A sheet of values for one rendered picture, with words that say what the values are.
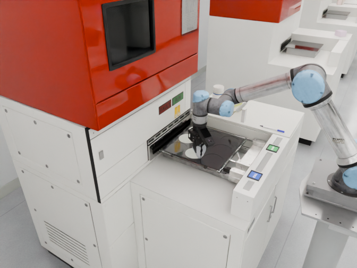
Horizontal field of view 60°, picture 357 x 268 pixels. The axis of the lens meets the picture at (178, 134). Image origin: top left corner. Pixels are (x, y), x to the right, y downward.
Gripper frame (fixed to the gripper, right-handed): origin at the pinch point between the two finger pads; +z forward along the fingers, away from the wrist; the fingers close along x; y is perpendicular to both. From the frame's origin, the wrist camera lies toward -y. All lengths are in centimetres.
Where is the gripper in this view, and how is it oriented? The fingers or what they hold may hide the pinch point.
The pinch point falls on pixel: (200, 157)
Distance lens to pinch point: 162.0
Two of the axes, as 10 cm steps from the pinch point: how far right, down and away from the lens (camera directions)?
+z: 0.0, 8.6, 5.2
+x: -8.8, 2.4, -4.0
